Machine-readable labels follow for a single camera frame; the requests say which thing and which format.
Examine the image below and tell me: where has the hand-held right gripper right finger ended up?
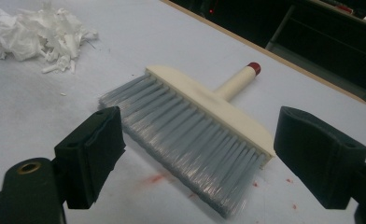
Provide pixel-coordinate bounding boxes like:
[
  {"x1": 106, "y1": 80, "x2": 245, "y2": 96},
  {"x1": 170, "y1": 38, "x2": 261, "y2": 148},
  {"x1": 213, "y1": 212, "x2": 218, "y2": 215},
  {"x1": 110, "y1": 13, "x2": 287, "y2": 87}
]
[{"x1": 273, "y1": 105, "x2": 366, "y2": 210}]

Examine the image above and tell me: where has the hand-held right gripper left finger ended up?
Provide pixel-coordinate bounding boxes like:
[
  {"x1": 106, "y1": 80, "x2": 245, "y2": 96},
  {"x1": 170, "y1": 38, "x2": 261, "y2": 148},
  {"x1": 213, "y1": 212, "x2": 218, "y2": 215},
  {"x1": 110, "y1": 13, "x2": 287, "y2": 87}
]
[{"x1": 53, "y1": 105, "x2": 126, "y2": 210}]

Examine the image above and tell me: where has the cream brush with grey bristles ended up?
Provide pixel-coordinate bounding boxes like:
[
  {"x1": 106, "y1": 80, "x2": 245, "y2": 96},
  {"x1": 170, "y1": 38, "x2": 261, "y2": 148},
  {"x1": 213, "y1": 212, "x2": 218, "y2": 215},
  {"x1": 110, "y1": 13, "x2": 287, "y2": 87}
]
[{"x1": 98, "y1": 62, "x2": 277, "y2": 219}]

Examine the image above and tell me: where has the pile of white paper scraps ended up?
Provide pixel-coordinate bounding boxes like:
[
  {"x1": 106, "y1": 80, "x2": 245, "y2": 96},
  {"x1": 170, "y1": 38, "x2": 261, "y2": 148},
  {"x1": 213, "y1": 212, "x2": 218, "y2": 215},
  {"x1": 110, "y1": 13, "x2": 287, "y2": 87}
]
[{"x1": 0, "y1": 0, "x2": 100, "y2": 76}]

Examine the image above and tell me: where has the white table cover sheet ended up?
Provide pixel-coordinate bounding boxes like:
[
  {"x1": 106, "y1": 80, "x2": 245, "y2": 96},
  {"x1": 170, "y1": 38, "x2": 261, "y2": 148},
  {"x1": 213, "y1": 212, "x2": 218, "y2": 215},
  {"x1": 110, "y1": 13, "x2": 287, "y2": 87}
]
[{"x1": 0, "y1": 0, "x2": 366, "y2": 224}]

